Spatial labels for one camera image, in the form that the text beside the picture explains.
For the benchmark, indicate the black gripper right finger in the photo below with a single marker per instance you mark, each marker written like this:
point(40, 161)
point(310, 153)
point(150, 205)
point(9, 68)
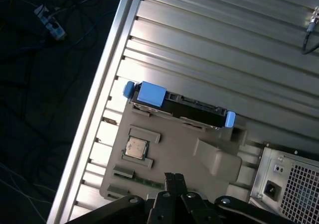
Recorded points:
point(194, 209)

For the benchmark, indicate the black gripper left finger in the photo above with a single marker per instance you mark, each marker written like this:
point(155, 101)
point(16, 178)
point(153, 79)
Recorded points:
point(162, 209)

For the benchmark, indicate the hard disk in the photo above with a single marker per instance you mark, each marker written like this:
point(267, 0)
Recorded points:
point(152, 95)

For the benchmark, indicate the green RAM stick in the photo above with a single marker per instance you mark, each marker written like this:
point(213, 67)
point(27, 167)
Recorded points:
point(149, 183)

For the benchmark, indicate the grey parts rack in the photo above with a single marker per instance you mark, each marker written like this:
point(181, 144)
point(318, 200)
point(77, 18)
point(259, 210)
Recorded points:
point(179, 146)

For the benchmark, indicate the silver CPU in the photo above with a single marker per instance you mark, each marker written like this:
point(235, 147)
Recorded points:
point(135, 147)

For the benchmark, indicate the black PC case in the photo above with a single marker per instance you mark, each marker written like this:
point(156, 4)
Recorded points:
point(271, 152)

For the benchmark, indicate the grey power supply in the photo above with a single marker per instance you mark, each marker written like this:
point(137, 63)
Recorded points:
point(306, 191)

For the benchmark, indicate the white power strip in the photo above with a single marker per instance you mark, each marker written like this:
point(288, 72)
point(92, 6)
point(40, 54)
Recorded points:
point(53, 27)

